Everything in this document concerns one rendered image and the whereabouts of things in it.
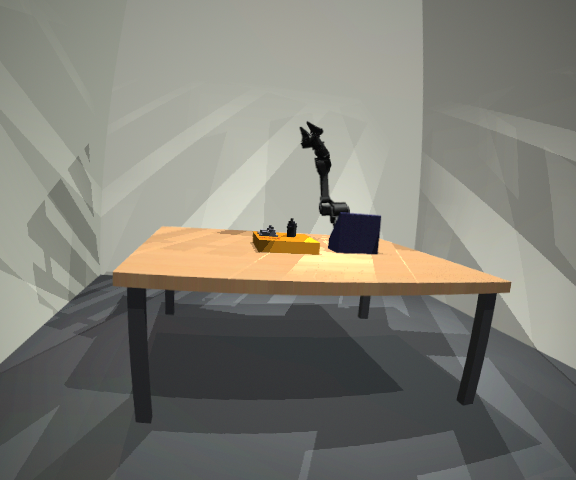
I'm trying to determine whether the orange flat deck plate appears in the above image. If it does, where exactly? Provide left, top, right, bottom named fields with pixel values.
left=252, top=225, right=320, bottom=255

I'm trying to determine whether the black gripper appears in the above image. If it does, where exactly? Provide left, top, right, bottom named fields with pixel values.
left=300, top=121, right=325, bottom=151

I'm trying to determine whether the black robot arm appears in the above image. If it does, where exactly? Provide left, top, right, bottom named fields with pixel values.
left=314, top=146, right=350, bottom=227

